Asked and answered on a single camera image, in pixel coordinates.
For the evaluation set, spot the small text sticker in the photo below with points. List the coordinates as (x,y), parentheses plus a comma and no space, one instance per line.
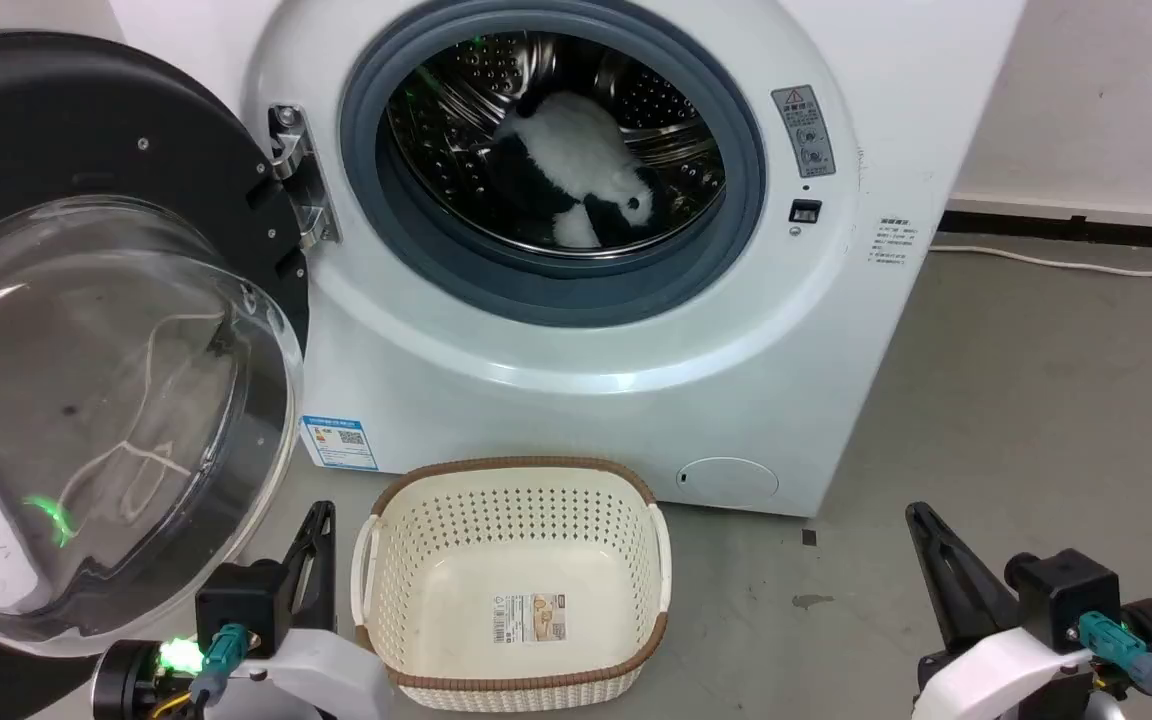
(889,243)

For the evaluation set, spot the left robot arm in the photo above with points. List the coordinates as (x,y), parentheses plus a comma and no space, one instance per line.
(131,682)

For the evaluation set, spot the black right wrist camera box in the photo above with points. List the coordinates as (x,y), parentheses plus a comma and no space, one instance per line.
(1066,598)

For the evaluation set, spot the black baseboard strip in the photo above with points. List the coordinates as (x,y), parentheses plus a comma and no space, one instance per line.
(1086,226)

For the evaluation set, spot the black and white panda plush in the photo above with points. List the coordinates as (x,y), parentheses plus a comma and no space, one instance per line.
(576,150)

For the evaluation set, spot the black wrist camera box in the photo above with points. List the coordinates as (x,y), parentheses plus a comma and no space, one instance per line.
(1066,598)
(241,605)

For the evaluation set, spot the metal door hinge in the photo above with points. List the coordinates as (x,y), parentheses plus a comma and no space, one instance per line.
(298,170)

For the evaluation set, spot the black round glass washer door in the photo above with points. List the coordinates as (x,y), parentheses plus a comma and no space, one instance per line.
(86,300)

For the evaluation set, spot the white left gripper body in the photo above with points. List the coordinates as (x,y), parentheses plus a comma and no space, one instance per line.
(321,675)

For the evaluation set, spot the cream perforated laundry basket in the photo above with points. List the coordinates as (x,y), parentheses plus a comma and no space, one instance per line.
(516,590)

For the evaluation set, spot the blue energy label sticker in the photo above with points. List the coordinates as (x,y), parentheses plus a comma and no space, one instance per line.
(339,442)

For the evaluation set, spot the round white filter cover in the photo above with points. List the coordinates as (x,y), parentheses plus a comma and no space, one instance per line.
(732,478)

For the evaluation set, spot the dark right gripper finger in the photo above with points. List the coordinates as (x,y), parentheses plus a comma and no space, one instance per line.
(961,585)

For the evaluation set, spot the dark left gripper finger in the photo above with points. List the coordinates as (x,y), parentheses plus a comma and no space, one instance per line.
(296,580)
(324,580)

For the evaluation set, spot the white front-load washing machine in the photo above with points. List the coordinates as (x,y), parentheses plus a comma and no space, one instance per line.
(556,380)

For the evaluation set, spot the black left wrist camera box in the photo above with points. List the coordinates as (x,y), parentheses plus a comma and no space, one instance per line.
(241,605)

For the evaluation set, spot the paper label with barcode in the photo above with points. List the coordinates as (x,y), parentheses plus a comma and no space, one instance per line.
(530,618)

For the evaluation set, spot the grey warning sticker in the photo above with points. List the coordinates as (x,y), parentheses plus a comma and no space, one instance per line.
(803,131)

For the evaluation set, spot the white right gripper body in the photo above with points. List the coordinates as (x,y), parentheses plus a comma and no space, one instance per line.
(1006,680)

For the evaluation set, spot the stainless steel washer drum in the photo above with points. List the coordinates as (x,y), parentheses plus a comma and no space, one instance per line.
(456,130)

